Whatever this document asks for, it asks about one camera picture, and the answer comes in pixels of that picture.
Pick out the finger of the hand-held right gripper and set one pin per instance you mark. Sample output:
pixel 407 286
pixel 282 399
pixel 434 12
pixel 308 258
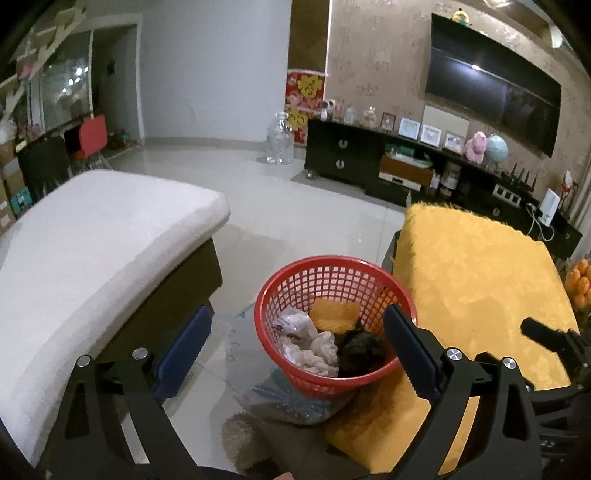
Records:
pixel 538 333

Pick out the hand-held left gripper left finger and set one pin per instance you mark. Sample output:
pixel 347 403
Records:
pixel 184 357

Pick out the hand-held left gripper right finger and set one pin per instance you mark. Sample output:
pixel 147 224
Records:
pixel 413 360

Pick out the white cloth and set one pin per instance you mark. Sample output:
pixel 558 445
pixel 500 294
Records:
pixel 318 353

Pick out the white plastic bag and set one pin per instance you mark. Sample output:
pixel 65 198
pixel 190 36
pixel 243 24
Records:
pixel 295 325

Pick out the red plastic mesh basket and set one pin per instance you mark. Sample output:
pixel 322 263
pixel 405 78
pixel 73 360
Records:
pixel 332 277

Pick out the yellow fuzzy table cloth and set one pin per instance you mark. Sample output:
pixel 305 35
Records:
pixel 461 277

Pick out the beige fuzzy mat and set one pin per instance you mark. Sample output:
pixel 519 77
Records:
pixel 242 438

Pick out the white upright device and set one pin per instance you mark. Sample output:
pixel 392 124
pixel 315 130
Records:
pixel 551 207

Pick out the white socket strip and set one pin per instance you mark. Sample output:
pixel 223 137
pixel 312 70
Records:
pixel 508 194

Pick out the red white figurine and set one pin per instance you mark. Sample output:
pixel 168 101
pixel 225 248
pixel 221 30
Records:
pixel 568 187

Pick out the white cushioned bench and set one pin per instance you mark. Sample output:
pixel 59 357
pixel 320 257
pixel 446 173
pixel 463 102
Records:
pixel 92 240

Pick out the black router with antennas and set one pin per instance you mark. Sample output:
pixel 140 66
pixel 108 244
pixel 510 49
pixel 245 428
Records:
pixel 519 182

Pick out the pale blue globe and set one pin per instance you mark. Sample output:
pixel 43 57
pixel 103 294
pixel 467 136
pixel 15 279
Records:
pixel 496 147

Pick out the pink plush toy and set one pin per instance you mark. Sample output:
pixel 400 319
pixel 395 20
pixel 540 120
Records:
pixel 475 147

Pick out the black television cabinet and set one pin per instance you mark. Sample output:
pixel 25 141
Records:
pixel 337 147

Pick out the clear plastic water jug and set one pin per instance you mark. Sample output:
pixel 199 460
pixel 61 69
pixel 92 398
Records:
pixel 279 143

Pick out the black chair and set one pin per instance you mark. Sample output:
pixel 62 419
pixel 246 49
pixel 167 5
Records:
pixel 44 166

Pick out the red chair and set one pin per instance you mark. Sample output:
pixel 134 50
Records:
pixel 92 136

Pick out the stack of cardboard boxes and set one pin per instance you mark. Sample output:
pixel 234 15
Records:
pixel 11 184

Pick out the glass jar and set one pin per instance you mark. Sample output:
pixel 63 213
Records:
pixel 370 116

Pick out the yellow toy figure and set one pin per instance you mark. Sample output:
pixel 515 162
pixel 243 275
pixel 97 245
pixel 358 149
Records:
pixel 461 16

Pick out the white photo frame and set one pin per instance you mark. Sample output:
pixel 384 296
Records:
pixel 453 142
pixel 408 128
pixel 430 134

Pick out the beige wall board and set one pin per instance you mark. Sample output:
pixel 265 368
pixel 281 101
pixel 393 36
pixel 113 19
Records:
pixel 445 119

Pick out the small dark photo frame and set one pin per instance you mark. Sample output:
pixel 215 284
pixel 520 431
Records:
pixel 388 122

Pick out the black wall television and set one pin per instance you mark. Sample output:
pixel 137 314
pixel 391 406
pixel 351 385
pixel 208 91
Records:
pixel 485 78

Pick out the small white camera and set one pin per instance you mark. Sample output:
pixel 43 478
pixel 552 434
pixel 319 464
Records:
pixel 328 110

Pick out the red festive wall poster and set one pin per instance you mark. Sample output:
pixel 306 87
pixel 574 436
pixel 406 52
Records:
pixel 304 87

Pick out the zigzag wall shelf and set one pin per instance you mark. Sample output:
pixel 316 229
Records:
pixel 37 41

